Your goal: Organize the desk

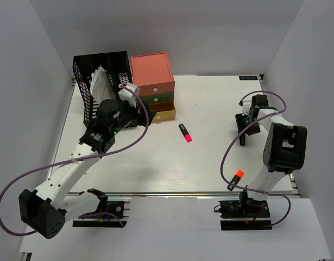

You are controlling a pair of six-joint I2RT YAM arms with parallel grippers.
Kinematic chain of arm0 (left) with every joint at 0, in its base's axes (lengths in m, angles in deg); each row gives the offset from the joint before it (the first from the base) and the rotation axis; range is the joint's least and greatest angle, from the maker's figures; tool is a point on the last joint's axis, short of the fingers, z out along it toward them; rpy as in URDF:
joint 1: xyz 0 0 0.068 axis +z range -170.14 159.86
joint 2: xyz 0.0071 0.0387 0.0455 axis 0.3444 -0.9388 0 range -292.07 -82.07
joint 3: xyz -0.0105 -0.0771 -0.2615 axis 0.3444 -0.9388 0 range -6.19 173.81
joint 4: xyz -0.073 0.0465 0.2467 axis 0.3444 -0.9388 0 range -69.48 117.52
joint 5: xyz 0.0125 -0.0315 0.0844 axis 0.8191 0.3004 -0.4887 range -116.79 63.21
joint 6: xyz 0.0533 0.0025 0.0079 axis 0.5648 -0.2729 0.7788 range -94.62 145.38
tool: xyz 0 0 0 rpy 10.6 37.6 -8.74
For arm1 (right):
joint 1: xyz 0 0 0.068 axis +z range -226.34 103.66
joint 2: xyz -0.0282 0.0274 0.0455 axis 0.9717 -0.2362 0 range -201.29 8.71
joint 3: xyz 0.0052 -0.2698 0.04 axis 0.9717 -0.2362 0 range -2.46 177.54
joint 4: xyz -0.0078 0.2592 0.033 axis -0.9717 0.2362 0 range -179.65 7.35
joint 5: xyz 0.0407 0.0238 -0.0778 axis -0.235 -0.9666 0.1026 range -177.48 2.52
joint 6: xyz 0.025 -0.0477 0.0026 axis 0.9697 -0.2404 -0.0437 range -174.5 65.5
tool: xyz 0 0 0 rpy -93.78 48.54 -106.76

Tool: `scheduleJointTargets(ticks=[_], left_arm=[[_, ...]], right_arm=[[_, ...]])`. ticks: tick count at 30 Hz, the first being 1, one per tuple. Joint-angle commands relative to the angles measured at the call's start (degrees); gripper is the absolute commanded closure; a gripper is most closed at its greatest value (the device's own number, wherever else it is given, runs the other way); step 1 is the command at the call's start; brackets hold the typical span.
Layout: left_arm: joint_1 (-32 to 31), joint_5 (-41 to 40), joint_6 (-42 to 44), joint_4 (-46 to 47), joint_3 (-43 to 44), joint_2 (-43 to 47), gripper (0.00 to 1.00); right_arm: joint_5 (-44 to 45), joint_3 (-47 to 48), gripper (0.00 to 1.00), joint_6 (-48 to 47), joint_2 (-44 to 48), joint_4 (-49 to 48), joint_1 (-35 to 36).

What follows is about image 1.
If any white paper stack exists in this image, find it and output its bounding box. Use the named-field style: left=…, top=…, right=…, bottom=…
left=90, top=66, right=116, bottom=104

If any black mesh file organizer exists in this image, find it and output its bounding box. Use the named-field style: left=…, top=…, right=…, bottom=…
left=73, top=51, right=140, bottom=126

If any coral top drawer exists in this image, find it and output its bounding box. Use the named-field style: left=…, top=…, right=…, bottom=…
left=137, top=81, right=175, bottom=96

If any pink black highlighter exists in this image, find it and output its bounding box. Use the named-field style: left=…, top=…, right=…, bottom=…
left=179, top=123, right=192, bottom=142

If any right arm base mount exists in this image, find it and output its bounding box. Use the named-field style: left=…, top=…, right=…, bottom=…
left=213, top=199, right=273, bottom=231

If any green drawer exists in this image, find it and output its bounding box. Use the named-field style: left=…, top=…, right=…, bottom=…
left=140, top=92, right=174, bottom=105

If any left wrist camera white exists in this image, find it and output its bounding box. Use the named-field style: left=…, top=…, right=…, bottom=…
left=118, top=83, right=140, bottom=108

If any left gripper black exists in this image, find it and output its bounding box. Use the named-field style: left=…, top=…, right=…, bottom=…
left=111, top=92, right=156, bottom=135

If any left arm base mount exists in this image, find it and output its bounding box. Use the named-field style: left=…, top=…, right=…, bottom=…
left=72, top=189, right=130, bottom=228

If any coral drawer cabinet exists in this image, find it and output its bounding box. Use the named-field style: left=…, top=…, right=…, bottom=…
left=131, top=52, right=174, bottom=86

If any yellow bottom drawer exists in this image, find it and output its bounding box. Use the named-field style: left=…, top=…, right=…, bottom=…
left=149, top=101, right=176, bottom=122

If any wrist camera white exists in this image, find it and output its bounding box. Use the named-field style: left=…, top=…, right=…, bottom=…
left=118, top=83, right=140, bottom=108
left=240, top=100, right=251, bottom=116

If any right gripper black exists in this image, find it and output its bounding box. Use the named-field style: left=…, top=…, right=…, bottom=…
left=236, top=112, right=262, bottom=137

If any blue black highlighter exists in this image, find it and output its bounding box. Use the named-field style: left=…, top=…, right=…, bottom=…
left=239, top=134, right=245, bottom=146

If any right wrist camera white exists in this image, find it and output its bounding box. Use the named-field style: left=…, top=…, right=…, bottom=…
left=240, top=100, right=251, bottom=116

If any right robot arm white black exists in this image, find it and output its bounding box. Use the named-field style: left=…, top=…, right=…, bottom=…
left=235, top=94, right=307, bottom=217

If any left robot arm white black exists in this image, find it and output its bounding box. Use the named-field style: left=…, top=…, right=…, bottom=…
left=18, top=99, right=156, bottom=239

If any orange black highlighter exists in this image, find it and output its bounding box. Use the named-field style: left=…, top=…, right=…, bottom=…
left=227, top=170, right=244, bottom=191

